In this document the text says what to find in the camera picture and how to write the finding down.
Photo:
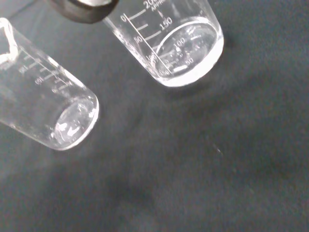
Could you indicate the black bench cloth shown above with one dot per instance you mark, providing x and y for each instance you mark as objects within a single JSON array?
[{"x": 193, "y": 157}]

